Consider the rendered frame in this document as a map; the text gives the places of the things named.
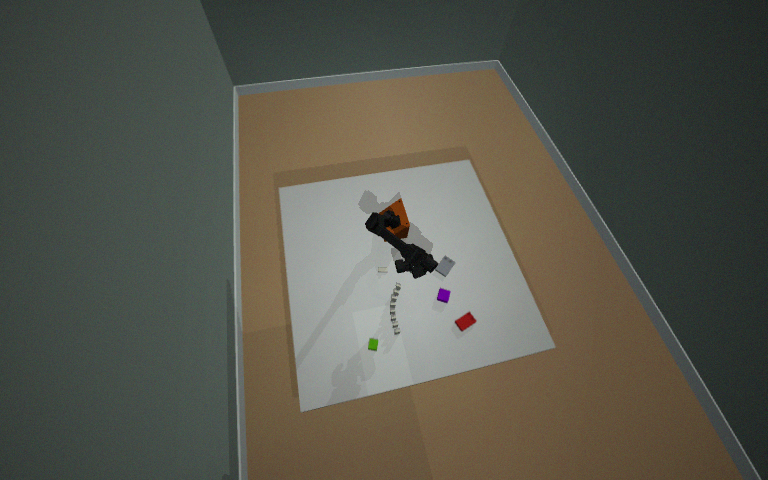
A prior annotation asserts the purple block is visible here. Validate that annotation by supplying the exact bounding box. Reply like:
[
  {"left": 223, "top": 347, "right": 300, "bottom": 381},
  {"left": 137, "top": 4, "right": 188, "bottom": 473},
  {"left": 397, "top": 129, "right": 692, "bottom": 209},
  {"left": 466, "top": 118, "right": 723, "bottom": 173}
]
[{"left": 437, "top": 288, "right": 451, "bottom": 303}]

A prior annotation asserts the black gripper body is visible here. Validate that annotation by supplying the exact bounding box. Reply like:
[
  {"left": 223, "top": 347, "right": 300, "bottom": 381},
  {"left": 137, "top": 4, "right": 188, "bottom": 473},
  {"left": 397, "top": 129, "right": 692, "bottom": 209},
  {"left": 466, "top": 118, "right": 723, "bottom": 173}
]
[{"left": 395, "top": 254, "right": 433, "bottom": 273}]

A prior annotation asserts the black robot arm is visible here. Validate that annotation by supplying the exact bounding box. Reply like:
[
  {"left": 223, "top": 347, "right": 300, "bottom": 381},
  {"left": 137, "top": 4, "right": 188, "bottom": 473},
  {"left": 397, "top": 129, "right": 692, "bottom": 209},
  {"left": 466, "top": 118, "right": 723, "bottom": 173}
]
[{"left": 365, "top": 210, "right": 439, "bottom": 279}]

